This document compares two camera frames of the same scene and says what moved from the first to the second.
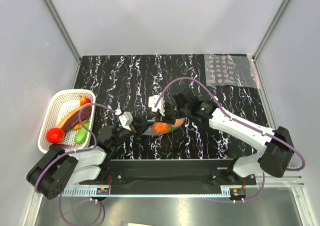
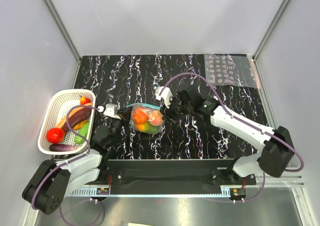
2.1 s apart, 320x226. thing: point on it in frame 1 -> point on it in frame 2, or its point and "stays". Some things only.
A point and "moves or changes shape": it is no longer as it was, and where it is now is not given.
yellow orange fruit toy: (79, 125) stays
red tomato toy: (55, 135) stays
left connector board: (103, 191) stays
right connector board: (236, 194) stays
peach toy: (178, 122) -> (155, 118)
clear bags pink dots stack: (236, 69) stays
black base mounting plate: (168, 173) stays
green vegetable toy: (81, 136) stays
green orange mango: (168, 128) moves or changes shape
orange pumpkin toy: (160, 127) -> (139, 116)
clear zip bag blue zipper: (159, 128) moves or changes shape
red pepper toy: (84, 100) stays
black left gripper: (138, 125) -> (125, 114)
